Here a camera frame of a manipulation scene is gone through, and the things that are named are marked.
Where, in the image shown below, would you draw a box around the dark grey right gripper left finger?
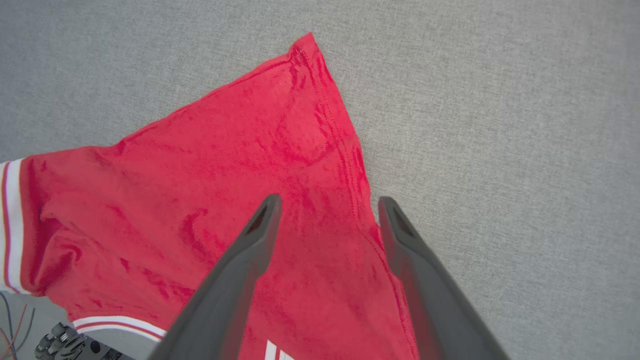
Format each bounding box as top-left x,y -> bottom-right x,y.
149,194 -> 284,360

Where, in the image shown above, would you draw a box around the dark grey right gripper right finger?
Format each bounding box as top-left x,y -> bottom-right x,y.
377,195 -> 509,360

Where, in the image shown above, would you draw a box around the red garment with white trim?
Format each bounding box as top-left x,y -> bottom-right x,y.
0,32 -> 421,360

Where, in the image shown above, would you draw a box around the thin coloured wires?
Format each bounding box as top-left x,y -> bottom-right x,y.
0,291 -> 37,360

